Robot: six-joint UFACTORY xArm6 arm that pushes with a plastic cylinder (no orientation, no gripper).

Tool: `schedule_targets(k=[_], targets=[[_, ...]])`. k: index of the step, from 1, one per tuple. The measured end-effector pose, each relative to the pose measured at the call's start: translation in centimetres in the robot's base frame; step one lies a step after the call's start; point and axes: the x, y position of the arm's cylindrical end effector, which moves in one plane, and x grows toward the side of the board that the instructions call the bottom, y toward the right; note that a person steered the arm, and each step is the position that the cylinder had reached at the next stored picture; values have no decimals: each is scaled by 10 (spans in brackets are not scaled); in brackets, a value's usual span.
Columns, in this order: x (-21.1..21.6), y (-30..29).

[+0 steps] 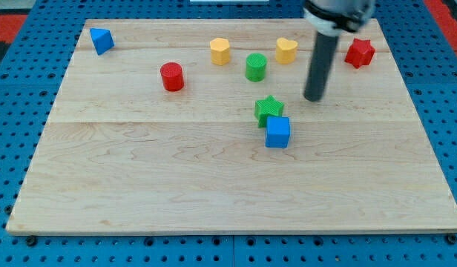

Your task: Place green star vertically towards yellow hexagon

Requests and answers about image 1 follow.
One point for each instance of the green star block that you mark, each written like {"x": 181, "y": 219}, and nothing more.
{"x": 263, "y": 108}

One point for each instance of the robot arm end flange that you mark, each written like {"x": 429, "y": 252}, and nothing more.
{"x": 332, "y": 17}

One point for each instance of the wooden board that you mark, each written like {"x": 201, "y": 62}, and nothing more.
{"x": 121, "y": 155}

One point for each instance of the red cylinder block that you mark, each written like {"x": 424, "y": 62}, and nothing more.
{"x": 172, "y": 76}

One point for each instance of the red star block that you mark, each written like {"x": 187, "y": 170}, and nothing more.
{"x": 360, "y": 53}

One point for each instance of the blue cube block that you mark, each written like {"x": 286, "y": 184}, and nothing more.
{"x": 278, "y": 132}

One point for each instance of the blue triangle block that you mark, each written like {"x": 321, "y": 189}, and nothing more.
{"x": 102, "y": 40}

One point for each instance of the yellow heart block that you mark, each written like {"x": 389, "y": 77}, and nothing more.
{"x": 286, "y": 50}

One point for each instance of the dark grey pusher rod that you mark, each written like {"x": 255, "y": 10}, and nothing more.
{"x": 320, "y": 66}

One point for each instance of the green cylinder block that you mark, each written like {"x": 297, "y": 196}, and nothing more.
{"x": 255, "y": 67}

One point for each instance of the yellow hexagon block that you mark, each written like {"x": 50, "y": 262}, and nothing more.
{"x": 220, "y": 51}

